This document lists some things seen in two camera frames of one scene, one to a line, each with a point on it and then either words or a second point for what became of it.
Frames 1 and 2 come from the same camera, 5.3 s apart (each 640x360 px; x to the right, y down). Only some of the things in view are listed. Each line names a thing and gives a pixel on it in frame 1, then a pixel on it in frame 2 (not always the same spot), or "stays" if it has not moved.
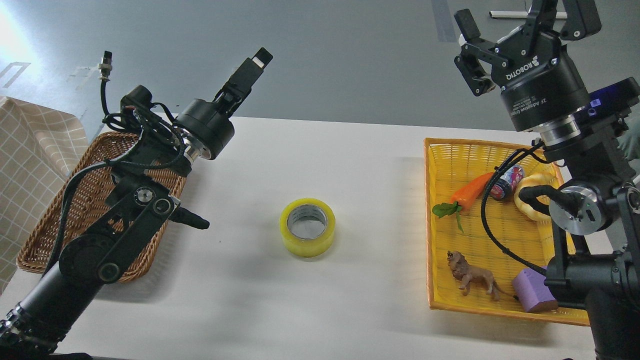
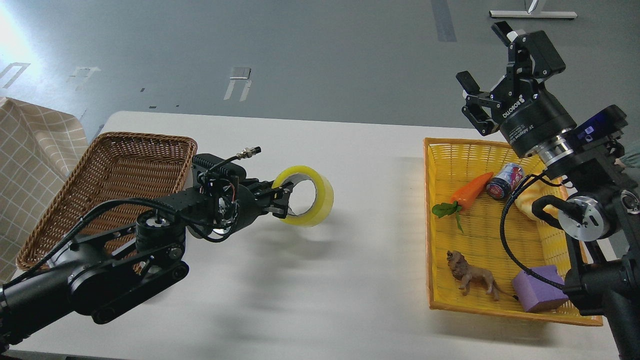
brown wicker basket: [81, 203] stays
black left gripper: [207, 122] -> [255, 198]
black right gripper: [541, 84] -> [527, 116]
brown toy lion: [468, 275] stays
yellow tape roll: [307, 227] -> [324, 198]
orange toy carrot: [468, 192] stays
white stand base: [560, 15] stays
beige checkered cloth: [41, 143] stays
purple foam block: [534, 295] stays
